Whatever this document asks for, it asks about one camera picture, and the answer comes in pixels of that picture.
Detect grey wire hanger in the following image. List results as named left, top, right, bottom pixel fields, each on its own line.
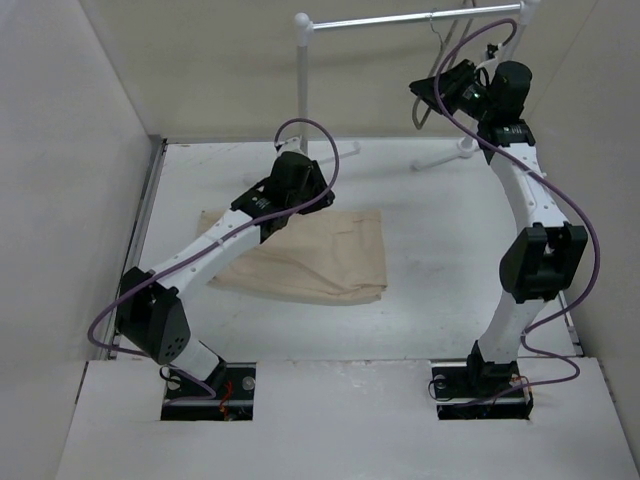
left=411, top=0, right=477, bottom=131

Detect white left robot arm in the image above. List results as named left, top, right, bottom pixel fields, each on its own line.
left=116, top=151, right=335, bottom=399

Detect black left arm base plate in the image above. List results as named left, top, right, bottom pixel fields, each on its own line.
left=159, top=363, right=257, bottom=422

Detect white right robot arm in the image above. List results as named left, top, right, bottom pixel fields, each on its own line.
left=409, top=60, right=588, bottom=400

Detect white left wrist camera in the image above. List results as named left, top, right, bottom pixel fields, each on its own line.
left=274, top=136, right=303, bottom=155

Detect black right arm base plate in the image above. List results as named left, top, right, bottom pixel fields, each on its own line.
left=428, top=361, right=534, bottom=421

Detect beige trousers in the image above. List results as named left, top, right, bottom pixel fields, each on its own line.
left=208, top=209, right=388, bottom=306

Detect white clothes rack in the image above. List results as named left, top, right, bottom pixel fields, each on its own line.
left=274, top=1, right=541, bottom=171

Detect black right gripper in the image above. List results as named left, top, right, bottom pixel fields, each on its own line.
left=409, top=59, right=496, bottom=123

